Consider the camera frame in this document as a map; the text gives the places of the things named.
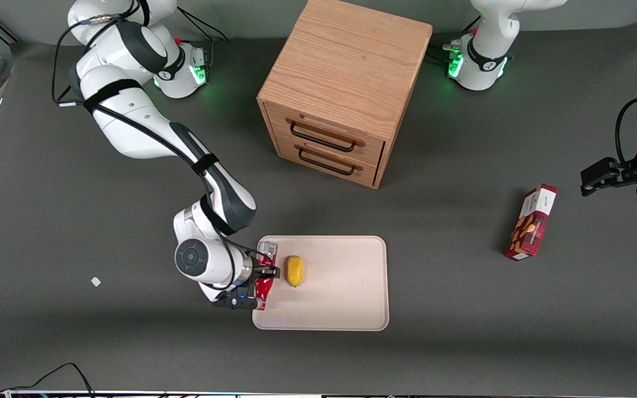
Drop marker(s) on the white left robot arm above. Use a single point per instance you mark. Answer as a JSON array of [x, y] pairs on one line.
[[492, 38]]

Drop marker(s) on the yellow lemon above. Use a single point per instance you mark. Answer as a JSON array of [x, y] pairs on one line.
[[295, 271]]

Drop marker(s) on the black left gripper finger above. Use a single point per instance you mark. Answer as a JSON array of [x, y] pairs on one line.
[[600, 170], [588, 190]]

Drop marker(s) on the wooden drawer cabinet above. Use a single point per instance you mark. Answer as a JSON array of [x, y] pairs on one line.
[[346, 61]]

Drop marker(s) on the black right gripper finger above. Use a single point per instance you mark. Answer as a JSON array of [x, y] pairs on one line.
[[264, 257], [270, 272]]

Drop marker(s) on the red snack box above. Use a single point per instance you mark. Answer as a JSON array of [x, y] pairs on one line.
[[531, 224]]

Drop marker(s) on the red coke bottle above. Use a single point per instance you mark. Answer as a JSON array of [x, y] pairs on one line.
[[265, 288]]

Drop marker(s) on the wooden drawer front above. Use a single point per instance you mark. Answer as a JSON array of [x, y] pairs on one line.
[[324, 163], [324, 130]]

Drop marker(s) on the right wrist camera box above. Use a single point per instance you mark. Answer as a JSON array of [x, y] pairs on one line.
[[235, 303]]

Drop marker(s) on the beige plastic tray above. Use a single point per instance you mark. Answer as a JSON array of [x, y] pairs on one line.
[[346, 287]]

